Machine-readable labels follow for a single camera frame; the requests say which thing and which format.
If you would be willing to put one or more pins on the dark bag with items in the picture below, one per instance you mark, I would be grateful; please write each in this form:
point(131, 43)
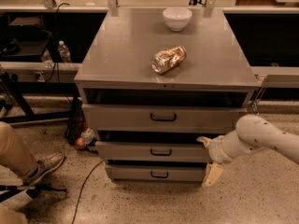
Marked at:
point(78, 133)

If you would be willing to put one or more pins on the grey sneaker shoe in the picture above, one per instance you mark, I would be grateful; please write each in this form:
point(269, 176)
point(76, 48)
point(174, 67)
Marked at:
point(45, 166)

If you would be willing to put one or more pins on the grey drawer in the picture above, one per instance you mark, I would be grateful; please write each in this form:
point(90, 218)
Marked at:
point(155, 173)
point(163, 119)
point(129, 151)

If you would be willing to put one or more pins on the clear plastic water bottle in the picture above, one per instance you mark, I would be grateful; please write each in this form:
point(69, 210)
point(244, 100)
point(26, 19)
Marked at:
point(64, 52)

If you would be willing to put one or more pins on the grey top drawer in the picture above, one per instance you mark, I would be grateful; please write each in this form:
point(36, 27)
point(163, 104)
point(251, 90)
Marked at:
point(163, 119)

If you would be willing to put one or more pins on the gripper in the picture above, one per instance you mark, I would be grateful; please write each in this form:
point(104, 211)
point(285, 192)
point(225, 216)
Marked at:
point(217, 151)

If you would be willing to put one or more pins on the white ceramic bowl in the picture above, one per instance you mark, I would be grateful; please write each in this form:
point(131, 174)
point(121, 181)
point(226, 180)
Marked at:
point(177, 18)

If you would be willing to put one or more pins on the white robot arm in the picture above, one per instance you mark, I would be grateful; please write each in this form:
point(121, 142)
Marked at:
point(251, 135)

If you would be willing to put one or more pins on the person leg beige trousers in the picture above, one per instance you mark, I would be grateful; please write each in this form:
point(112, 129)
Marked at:
point(14, 154)

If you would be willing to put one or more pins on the grey bottom drawer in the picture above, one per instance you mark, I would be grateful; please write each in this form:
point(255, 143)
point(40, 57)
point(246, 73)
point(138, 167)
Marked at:
point(155, 173)

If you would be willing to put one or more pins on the grey metal drawer cabinet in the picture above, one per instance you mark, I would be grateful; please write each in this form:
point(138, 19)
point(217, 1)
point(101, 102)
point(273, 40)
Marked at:
point(117, 71)

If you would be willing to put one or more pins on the black stand frame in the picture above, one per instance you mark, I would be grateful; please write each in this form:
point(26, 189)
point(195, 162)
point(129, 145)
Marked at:
point(16, 91)

